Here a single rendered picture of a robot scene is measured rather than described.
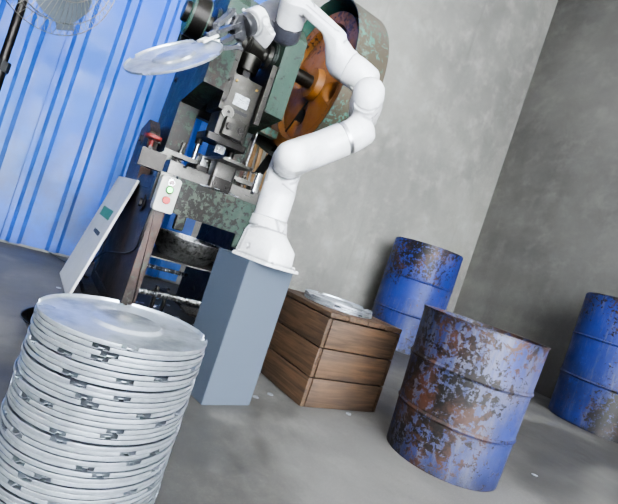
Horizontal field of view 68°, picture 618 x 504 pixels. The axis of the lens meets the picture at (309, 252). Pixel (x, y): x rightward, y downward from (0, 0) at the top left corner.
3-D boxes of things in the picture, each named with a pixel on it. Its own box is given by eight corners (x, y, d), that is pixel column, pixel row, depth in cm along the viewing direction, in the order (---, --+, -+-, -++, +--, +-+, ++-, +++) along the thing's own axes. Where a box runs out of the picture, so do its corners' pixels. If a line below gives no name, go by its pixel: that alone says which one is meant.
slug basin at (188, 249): (228, 275, 206) (235, 254, 206) (154, 255, 188) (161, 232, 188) (205, 261, 235) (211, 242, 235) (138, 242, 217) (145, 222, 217)
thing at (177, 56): (193, 75, 119) (192, 72, 119) (103, 76, 128) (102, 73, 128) (239, 40, 140) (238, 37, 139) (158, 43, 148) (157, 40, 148)
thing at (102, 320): (192, 321, 100) (194, 317, 100) (220, 369, 74) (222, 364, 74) (47, 287, 89) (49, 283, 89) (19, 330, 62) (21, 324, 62)
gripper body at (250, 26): (243, 36, 158) (226, 44, 153) (238, 9, 153) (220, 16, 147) (260, 37, 155) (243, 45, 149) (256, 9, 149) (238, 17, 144)
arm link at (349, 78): (406, 75, 150) (395, 103, 166) (360, 46, 152) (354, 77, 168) (373, 117, 146) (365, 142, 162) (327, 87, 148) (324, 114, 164)
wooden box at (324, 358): (374, 412, 183) (402, 329, 182) (299, 406, 161) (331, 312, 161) (318, 372, 215) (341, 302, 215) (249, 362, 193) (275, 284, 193)
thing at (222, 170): (243, 198, 190) (254, 167, 190) (212, 186, 183) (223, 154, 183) (223, 194, 211) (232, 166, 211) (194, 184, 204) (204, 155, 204)
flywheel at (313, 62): (380, 142, 202) (399, 5, 219) (345, 123, 191) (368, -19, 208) (291, 179, 261) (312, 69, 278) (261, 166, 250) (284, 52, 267)
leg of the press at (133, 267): (126, 337, 174) (201, 111, 173) (94, 332, 168) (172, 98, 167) (99, 282, 252) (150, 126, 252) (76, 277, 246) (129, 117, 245)
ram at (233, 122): (247, 145, 205) (268, 82, 205) (216, 131, 197) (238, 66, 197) (233, 146, 220) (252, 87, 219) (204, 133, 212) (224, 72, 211)
